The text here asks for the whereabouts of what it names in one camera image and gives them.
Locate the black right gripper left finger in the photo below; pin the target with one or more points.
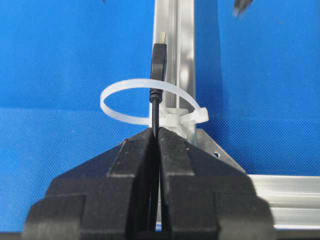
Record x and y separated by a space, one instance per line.
112 196

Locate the silver lower corner bracket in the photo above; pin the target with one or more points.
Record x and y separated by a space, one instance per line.
210 146

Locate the aluminium extrusion vertical rail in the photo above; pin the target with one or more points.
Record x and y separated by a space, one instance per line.
174 22

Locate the aluminium extrusion lower rail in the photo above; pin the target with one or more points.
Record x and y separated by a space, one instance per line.
294 200

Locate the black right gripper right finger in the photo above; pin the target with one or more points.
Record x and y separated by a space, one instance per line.
204 198

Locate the white zip tie mount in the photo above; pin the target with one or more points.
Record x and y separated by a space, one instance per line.
171 117

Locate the white zip tie loop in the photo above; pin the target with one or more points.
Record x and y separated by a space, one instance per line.
127 101

